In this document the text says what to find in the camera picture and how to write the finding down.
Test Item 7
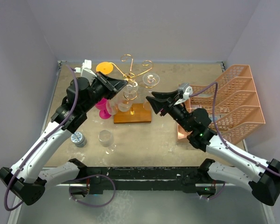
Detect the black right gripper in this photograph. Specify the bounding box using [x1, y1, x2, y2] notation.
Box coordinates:
[146, 90, 193, 132]

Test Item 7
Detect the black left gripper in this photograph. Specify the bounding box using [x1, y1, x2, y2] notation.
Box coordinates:
[82, 71, 127, 112]

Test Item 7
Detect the orange plastic goblet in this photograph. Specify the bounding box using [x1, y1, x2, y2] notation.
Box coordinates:
[96, 62, 113, 75]

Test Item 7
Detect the clear wine glass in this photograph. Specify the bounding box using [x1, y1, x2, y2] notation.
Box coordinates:
[98, 130, 117, 155]
[143, 73, 160, 111]
[117, 82, 139, 112]
[106, 101, 118, 115]

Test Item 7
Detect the pink plastic goblet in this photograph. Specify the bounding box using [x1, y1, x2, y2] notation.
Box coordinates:
[95, 98, 111, 119]

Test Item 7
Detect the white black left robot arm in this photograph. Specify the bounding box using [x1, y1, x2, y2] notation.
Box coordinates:
[0, 72, 128, 205]

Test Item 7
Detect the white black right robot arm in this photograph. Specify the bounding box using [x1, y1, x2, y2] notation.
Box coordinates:
[146, 91, 280, 206]

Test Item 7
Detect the small round tin can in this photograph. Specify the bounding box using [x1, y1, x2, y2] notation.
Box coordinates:
[70, 131, 87, 147]

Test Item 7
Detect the peach plastic file organizer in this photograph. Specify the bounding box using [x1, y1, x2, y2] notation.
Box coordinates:
[184, 64, 265, 145]

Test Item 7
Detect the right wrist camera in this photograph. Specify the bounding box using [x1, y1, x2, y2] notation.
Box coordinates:
[174, 83, 193, 105]

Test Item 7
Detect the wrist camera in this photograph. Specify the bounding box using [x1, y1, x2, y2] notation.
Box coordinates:
[174, 83, 193, 105]
[74, 60, 97, 84]

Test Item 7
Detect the gold wire wine glass rack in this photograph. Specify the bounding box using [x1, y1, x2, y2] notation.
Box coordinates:
[112, 54, 154, 124]

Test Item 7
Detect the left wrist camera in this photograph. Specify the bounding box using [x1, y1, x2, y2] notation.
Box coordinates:
[74, 60, 97, 84]

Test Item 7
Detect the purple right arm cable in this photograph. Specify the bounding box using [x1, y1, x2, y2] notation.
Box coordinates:
[189, 81, 280, 180]

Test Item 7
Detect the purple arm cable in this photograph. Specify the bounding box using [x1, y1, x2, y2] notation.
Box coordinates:
[4, 66, 79, 212]
[189, 81, 280, 180]

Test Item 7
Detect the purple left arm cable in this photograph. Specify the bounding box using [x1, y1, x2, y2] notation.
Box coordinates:
[4, 66, 79, 212]

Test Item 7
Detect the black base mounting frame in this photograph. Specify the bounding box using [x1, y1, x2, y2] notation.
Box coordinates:
[65, 167, 223, 194]

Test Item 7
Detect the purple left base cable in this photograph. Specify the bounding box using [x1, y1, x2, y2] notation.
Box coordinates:
[69, 175, 116, 207]

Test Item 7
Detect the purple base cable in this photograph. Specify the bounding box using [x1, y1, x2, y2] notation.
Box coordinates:
[199, 182, 225, 202]
[69, 175, 116, 207]

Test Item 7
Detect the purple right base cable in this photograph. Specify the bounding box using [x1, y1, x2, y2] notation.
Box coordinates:
[199, 182, 225, 202]

